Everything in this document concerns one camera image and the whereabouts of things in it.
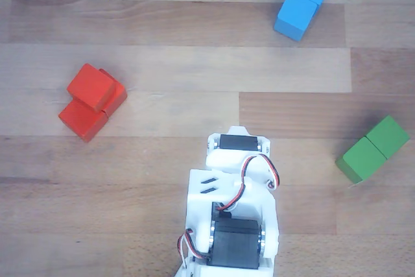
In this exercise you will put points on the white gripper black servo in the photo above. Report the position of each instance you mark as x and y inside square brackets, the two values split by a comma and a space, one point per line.
[239, 143]

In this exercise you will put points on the small red cube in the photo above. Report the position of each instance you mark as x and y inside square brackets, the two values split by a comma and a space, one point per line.
[90, 85]

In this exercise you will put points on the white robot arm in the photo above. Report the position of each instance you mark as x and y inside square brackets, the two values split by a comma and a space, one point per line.
[199, 202]

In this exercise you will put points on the long green block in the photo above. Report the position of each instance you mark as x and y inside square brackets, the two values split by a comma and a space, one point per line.
[373, 150]

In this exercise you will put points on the long blue block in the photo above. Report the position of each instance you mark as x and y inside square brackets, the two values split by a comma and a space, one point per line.
[301, 7]

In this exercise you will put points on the long red block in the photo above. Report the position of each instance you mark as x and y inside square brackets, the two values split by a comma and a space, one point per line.
[81, 121]

